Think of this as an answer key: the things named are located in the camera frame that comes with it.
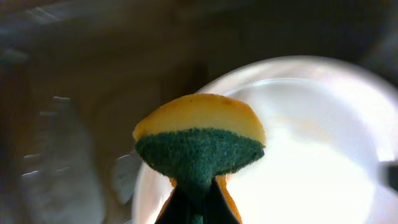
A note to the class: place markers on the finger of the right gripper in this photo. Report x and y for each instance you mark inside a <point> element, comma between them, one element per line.
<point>388,174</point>

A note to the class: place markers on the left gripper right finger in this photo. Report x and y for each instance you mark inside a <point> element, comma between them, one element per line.
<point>215,208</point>

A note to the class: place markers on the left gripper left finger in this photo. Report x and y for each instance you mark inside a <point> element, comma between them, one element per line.
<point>178,209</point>

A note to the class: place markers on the green and yellow sponge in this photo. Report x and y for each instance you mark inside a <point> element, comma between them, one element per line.
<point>199,137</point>

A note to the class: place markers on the white plate top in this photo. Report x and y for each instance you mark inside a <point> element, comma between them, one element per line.
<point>328,126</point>

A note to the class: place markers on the brown serving tray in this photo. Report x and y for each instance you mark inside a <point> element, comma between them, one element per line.
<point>77,75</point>

